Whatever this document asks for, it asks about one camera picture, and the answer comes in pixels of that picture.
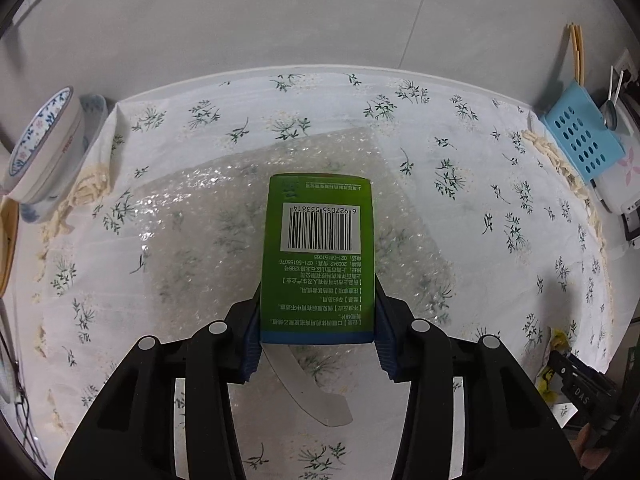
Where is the white wall socket with plug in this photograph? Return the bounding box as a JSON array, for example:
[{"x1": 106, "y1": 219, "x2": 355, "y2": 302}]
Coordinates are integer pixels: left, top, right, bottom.
[{"x1": 612, "y1": 48, "x2": 639, "y2": 82}]

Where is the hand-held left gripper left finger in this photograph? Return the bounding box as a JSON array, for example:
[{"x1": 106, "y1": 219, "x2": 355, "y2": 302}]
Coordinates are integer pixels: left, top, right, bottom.
[{"x1": 54, "y1": 280, "x2": 263, "y2": 480}]

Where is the tan round trivet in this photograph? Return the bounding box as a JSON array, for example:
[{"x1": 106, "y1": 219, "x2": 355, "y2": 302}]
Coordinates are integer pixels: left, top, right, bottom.
[{"x1": 0, "y1": 197, "x2": 21, "y2": 297}]

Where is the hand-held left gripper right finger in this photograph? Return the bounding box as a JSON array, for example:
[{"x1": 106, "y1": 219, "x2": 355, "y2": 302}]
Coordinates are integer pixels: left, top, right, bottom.
[{"x1": 372, "y1": 277, "x2": 583, "y2": 480}]

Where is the clear bubble wrap sheet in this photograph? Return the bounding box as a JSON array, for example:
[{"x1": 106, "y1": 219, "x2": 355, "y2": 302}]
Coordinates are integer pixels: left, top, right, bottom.
[{"x1": 142, "y1": 127, "x2": 456, "y2": 397}]

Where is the blue patterned plate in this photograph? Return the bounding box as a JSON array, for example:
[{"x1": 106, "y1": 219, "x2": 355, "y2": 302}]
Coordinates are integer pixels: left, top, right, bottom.
[{"x1": 19, "y1": 93, "x2": 109, "y2": 224}]

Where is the white black appliance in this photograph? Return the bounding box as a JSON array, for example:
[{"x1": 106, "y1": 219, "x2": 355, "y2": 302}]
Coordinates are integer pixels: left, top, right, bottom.
[{"x1": 620, "y1": 200, "x2": 640, "y2": 252}]

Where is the yellow snack packet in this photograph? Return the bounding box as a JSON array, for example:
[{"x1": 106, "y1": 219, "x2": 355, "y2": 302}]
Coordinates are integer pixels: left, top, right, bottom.
[{"x1": 537, "y1": 327, "x2": 574, "y2": 426}]

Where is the white flowered rice cooker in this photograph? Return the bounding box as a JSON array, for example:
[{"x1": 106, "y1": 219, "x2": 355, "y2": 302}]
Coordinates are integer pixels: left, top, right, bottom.
[{"x1": 592, "y1": 94, "x2": 640, "y2": 212}]

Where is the blue patterned white bowl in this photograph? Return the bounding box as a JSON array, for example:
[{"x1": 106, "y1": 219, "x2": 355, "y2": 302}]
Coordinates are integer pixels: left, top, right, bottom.
[{"x1": 6, "y1": 86, "x2": 89, "y2": 206}]

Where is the person's right hand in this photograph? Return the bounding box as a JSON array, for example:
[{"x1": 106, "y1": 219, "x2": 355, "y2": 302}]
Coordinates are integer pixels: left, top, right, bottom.
[{"x1": 574, "y1": 424, "x2": 610, "y2": 467}]

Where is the white floral tablecloth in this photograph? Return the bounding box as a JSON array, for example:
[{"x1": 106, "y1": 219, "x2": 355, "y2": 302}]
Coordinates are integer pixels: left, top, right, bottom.
[{"x1": 10, "y1": 72, "x2": 622, "y2": 480}]

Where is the wooden chopstick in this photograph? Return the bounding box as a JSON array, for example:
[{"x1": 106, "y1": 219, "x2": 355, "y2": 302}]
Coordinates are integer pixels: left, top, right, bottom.
[
  {"x1": 566, "y1": 23, "x2": 580, "y2": 86},
  {"x1": 575, "y1": 23, "x2": 587, "y2": 86}
]

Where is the green carton box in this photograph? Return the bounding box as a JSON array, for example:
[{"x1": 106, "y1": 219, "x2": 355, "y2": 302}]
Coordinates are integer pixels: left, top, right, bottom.
[{"x1": 259, "y1": 173, "x2": 377, "y2": 428}]

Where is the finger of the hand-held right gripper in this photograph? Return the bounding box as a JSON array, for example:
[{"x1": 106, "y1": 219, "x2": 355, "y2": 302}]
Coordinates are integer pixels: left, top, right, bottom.
[{"x1": 547, "y1": 350, "x2": 582, "y2": 387}]

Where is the blue perforated utensil holder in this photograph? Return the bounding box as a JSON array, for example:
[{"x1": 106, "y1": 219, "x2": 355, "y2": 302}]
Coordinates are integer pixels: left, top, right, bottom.
[{"x1": 544, "y1": 82, "x2": 627, "y2": 187}]

